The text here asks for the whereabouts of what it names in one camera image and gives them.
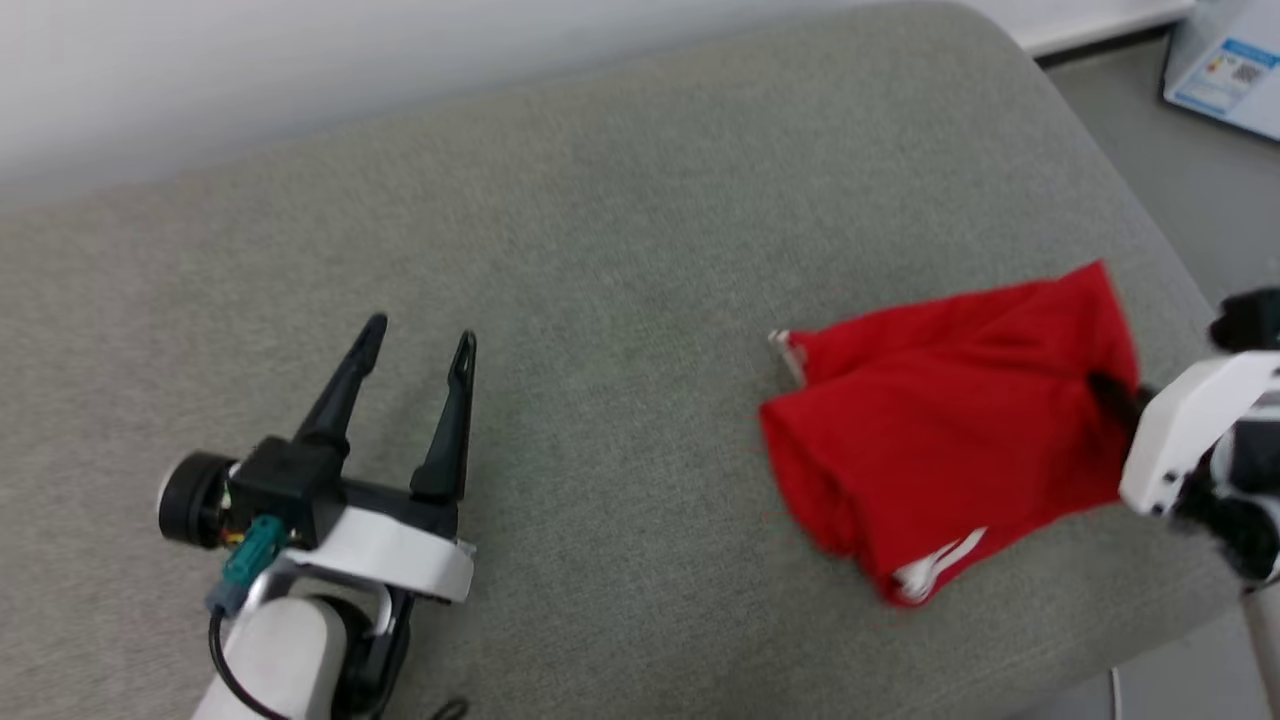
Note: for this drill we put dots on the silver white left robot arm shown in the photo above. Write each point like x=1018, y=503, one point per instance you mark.
x=285, y=660

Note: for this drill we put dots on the grey fabric sofa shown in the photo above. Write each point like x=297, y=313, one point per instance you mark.
x=620, y=300

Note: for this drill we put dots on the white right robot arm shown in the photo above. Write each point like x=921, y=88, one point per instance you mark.
x=1240, y=530

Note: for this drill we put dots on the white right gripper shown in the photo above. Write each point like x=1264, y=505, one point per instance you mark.
x=1185, y=430

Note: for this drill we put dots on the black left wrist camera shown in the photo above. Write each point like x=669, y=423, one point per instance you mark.
x=290, y=485

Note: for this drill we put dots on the teal left camera connector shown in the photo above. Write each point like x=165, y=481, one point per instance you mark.
x=250, y=565

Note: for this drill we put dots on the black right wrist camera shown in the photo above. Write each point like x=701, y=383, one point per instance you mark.
x=1250, y=320

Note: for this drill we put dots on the white baseboard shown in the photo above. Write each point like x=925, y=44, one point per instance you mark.
x=1090, y=25

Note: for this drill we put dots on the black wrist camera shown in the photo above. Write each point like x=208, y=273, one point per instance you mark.
x=290, y=485
x=1250, y=320

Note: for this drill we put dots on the red and white garment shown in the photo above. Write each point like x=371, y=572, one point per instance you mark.
x=950, y=430

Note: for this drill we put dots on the white and blue box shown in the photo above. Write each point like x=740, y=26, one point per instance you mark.
x=1225, y=70

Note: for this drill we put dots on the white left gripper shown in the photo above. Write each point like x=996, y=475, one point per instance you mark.
x=400, y=550

